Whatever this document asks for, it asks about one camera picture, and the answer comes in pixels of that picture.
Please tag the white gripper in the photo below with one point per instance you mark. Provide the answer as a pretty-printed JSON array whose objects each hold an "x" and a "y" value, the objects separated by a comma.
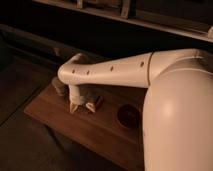
[{"x": 77, "y": 96}]

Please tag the dark rectangular eraser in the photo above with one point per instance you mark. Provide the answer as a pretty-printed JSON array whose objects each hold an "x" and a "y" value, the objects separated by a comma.
[{"x": 97, "y": 103}]

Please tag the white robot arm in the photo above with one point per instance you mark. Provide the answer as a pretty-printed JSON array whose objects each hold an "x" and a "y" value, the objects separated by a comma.
[{"x": 178, "y": 106}]

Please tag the wooden board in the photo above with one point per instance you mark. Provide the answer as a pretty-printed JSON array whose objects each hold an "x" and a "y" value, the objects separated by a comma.
[{"x": 99, "y": 132}]

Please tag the dark red bowl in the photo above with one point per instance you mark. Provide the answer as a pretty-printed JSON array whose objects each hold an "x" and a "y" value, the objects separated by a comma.
[{"x": 128, "y": 117}]

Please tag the wooden shelf rail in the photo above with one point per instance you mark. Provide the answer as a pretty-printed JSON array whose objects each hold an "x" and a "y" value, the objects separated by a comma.
[{"x": 183, "y": 27}]

